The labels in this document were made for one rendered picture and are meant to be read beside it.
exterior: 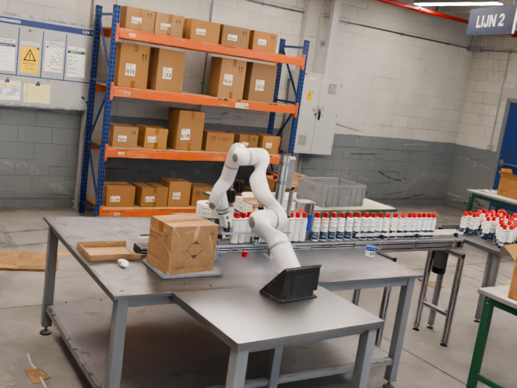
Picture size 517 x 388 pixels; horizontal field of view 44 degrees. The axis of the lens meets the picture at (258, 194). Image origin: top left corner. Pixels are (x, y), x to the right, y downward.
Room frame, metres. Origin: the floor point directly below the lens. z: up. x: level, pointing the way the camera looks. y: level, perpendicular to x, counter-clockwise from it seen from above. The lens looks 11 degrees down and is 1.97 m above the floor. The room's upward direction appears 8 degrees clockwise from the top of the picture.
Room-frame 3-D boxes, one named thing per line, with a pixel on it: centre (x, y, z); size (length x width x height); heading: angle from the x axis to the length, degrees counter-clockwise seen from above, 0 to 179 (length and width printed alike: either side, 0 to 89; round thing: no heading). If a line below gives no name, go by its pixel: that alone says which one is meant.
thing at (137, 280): (4.11, 0.14, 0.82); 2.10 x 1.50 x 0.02; 122
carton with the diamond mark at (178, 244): (3.46, 0.39, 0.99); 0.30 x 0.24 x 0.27; 130
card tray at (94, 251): (3.56, 0.82, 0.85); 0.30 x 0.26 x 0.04; 122
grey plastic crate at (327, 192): (6.33, -0.72, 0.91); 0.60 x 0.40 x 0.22; 129
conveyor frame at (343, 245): (4.09, -0.02, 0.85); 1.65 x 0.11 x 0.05; 122
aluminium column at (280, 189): (4.00, -0.13, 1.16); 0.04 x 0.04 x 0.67; 32
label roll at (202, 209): (4.44, 0.33, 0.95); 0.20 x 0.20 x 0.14
